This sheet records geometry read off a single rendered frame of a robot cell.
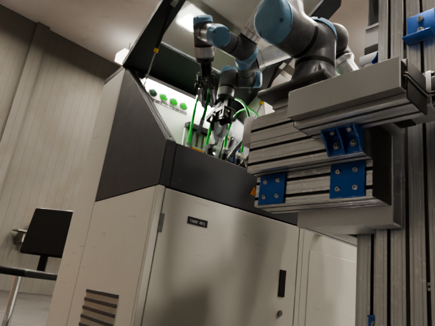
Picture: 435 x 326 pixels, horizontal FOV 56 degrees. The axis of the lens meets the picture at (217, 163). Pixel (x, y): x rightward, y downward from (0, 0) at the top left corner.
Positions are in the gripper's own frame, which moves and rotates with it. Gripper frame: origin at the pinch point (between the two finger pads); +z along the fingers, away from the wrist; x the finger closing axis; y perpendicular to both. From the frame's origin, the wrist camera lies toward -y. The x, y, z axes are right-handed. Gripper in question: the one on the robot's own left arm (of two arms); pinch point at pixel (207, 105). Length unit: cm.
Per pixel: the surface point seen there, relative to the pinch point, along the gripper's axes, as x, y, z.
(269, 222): 20, 30, 40
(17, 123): -416, -791, 265
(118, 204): -38, 25, 29
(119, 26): -164, -918, 78
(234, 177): 7.0, 27.5, 19.9
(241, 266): 6, 46, 46
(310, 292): 35, 39, 70
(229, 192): 4.6, 32.0, 23.5
